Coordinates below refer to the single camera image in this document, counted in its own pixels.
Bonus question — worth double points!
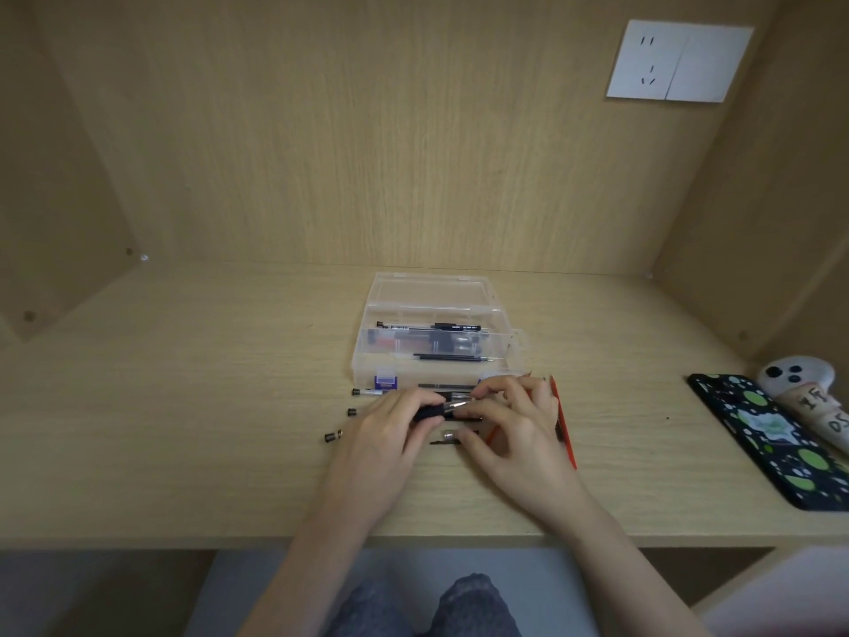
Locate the person's right hand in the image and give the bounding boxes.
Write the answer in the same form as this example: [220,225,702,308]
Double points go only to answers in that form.
[455,375,593,526]

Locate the person's left hand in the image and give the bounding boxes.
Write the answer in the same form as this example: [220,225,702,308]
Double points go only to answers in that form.
[324,388,449,525]

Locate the black pen with silver tip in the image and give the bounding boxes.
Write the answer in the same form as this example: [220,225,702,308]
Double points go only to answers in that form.
[414,400,486,425]

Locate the person's right forearm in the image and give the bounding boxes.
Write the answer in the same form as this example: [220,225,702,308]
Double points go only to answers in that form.
[531,487,712,637]

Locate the person's left forearm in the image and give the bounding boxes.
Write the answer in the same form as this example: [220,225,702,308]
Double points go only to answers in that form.
[237,487,399,637]

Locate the red flat packaging card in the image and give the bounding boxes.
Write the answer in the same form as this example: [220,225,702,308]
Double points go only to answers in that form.
[548,375,578,472]

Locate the clear plastic storage box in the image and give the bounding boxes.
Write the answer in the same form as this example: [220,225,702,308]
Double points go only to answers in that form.
[350,272,530,392]

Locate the black pen with white print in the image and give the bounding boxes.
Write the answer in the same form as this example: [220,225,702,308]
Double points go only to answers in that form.
[376,321,483,332]

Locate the person's grey patterned trousers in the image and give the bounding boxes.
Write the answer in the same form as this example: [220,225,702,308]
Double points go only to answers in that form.
[328,573,525,637]

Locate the phone in black patterned case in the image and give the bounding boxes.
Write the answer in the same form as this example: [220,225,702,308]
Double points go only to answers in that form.
[686,373,849,513]

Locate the white plush toy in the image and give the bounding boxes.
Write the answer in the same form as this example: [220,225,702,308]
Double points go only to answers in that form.
[756,355,849,457]

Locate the white wall socket plate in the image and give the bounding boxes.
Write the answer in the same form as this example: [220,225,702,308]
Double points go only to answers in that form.
[605,19,691,101]

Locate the white wall switch plate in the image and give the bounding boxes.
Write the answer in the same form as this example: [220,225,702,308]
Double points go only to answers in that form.
[665,25,755,104]

